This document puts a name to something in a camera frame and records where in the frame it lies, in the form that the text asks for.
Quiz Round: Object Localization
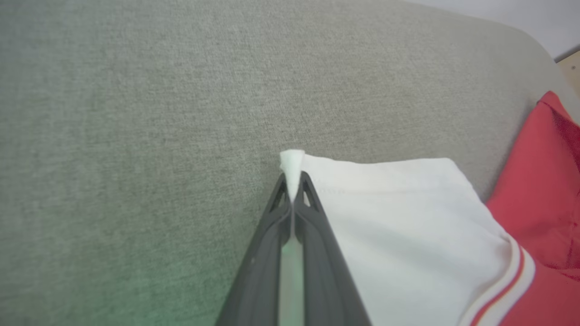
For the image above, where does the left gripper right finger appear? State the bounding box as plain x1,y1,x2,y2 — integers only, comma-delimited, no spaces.
294,171,372,326

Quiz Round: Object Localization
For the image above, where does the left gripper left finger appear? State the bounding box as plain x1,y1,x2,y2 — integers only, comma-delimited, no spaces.
217,174,293,326

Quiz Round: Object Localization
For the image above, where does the grey fabric sofa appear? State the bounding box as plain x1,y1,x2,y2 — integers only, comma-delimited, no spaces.
0,0,580,326

